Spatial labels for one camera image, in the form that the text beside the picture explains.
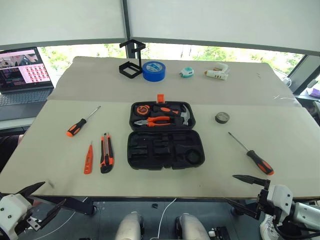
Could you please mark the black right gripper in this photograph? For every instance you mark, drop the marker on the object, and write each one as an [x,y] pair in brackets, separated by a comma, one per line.
[262,200]

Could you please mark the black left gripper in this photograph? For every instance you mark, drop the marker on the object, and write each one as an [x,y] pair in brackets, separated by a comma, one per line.
[22,223]

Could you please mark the orange voltage tester pen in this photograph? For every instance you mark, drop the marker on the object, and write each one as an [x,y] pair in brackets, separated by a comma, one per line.
[88,160]

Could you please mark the orange black utility knife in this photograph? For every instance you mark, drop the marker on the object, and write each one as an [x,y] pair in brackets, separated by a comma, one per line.
[107,155]

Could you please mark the black electrical tape roll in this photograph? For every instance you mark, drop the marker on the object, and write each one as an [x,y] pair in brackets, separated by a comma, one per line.
[222,118]

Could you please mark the black tool case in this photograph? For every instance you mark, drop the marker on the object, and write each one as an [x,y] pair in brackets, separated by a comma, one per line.
[165,150]

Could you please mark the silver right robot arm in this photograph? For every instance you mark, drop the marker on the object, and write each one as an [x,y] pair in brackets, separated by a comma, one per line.
[305,212]

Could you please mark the white sneaker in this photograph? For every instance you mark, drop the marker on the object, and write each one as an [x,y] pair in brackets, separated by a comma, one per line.
[267,227]

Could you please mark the black device with white button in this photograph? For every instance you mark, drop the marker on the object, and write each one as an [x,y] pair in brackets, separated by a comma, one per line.
[222,233]

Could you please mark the silver rounded robot right knee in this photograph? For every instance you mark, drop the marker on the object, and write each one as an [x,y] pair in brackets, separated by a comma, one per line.
[191,227]

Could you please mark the small black clip on floor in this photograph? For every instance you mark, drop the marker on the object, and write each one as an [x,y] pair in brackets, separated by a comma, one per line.
[155,205]

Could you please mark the purple object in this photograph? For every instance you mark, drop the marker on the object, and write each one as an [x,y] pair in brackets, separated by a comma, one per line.
[316,92]

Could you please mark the white glue gun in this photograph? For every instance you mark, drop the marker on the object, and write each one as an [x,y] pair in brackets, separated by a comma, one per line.
[216,73]

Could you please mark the open laptop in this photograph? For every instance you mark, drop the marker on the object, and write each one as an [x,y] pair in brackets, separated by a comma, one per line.
[22,75]

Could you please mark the orange black tape measure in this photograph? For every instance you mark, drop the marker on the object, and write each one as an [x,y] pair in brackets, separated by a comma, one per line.
[142,110]

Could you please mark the small teal white tape measure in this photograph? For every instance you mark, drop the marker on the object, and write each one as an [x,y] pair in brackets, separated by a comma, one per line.
[187,72]

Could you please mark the blue tape roll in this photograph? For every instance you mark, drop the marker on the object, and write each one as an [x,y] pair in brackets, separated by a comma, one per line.
[153,73]

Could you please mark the black table frame brace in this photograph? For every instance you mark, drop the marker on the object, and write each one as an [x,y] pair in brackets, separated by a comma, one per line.
[75,205]
[236,211]

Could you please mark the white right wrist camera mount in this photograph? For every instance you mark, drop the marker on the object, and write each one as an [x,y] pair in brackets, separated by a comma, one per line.
[280,197]

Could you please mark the black metal frame stand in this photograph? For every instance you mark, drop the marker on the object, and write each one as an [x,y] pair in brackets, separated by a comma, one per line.
[138,53]

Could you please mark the grey window frame post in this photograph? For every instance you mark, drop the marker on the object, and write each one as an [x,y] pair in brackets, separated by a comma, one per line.
[127,25]

